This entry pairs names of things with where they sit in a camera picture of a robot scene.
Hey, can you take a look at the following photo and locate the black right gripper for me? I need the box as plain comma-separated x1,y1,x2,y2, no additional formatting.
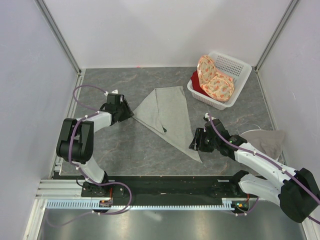
188,127,219,153

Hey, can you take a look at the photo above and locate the grey cloth napkin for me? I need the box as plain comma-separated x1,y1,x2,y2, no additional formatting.
133,86,202,163

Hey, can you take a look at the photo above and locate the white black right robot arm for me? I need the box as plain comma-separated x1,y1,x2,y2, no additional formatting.
189,114,320,223

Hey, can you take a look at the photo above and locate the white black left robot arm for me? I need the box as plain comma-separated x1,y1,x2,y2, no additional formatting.
56,93,134,197

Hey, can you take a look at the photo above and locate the floral patterned cloth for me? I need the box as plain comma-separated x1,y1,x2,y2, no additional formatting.
197,55,235,103

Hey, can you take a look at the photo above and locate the red cloth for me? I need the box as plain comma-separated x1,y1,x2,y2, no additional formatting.
190,71,210,97

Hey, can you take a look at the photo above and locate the taupe grey cloth pile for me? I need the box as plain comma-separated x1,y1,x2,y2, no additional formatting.
240,129,286,161

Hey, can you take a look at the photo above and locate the white plastic basket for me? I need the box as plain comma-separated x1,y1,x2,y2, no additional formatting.
187,51,252,110

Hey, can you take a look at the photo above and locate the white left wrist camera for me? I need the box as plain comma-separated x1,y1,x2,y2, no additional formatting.
104,89,119,96

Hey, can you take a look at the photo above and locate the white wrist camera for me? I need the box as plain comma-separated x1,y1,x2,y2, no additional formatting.
104,89,119,96
203,112,212,122

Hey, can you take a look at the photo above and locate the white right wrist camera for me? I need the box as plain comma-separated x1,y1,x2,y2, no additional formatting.
203,112,212,122

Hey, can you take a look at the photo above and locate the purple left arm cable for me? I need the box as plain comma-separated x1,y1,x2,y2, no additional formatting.
46,84,133,227

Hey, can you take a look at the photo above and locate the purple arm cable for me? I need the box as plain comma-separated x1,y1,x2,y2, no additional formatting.
207,113,320,225
46,84,133,227

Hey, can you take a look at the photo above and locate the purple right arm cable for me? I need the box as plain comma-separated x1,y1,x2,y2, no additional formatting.
207,113,320,225

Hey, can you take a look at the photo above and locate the slotted cable duct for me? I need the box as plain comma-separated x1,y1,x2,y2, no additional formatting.
46,198,236,211

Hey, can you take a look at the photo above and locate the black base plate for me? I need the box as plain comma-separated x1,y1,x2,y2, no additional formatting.
81,176,246,199

